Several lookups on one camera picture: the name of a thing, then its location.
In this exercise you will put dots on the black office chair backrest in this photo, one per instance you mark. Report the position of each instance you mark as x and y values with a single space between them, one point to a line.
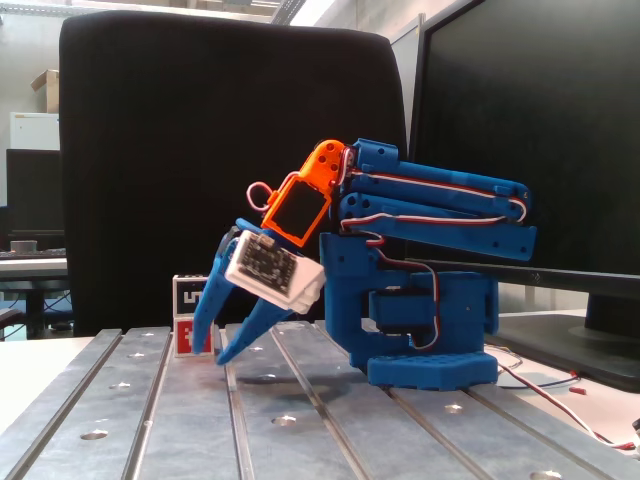
150 150

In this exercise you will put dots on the white background desk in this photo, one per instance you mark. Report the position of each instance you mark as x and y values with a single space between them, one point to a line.
30 267

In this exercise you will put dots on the slotted metal base plate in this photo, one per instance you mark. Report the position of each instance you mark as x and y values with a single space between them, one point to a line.
200 425

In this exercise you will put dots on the brown cardboard box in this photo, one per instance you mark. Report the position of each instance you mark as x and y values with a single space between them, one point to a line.
49 90

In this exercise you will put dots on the black cube with white marker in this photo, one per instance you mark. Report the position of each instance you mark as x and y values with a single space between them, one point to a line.
182 300

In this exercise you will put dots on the red cube with white marker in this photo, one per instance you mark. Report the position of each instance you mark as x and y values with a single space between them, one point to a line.
182 340

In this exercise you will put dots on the grey partition panel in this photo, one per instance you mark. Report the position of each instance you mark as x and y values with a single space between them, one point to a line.
407 60

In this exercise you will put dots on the small black background monitor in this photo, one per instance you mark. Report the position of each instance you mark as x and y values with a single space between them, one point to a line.
35 190

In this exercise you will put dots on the grey tape roll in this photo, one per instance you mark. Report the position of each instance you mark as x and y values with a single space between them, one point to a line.
23 246

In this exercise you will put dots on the dark keyboard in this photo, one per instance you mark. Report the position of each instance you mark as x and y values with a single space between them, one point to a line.
35 253

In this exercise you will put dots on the blue 3D-printed robot arm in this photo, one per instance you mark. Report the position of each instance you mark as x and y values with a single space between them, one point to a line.
450 300

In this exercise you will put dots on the large black computer monitor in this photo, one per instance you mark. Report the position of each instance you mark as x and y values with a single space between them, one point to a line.
525 100

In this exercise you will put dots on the white cabinet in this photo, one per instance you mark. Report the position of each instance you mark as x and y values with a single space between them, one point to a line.
35 131

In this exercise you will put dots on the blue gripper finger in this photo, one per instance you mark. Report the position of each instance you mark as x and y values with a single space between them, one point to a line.
250 330
207 310

